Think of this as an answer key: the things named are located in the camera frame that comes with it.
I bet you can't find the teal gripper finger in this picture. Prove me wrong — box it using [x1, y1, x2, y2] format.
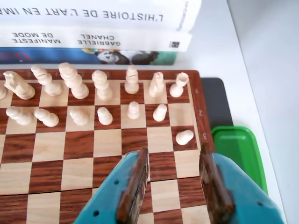
[198, 142, 285, 224]
[74, 147, 150, 224]

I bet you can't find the light wooden pawn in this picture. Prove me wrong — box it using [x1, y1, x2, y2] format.
[97, 106, 113, 126]
[175, 130, 194, 146]
[34, 108, 59, 128]
[153, 104, 168, 122]
[6, 106, 34, 126]
[127, 101, 140, 120]
[69, 109, 89, 126]

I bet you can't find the wooden chessboard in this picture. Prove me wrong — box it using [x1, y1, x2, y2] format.
[0, 69, 215, 224]

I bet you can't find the green plastic lid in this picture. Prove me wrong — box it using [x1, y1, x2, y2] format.
[211, 126, 269, 194]

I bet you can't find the dark grey mat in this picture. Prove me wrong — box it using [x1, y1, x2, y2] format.
[200, 77, 235, 150]

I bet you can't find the light wooden queen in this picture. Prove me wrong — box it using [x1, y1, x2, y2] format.
[91, 70, 114, 101]

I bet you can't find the light wooden bishop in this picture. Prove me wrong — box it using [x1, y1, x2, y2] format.
[30, 64, 64, 97]
[124, 65, 140, 94]

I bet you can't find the light wooden knight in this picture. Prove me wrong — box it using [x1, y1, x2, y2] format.
[3, 70, 36, 100]
[148, 72, 165, 98]

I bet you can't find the light wooden king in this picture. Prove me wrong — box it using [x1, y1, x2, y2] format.
[58, 62, 90, 100]

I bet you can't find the light wooden rook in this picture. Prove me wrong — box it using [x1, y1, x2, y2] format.
[169, 72, 189, 98]

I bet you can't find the blue panda book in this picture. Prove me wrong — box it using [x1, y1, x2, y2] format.
[0, 47, 178, 65]

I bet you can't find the white Chanel book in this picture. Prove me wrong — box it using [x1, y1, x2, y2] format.
[0, 25, 192, 52]

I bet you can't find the patterned strip with ovals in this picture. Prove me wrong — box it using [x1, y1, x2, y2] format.
[0, 0, 203, 33]

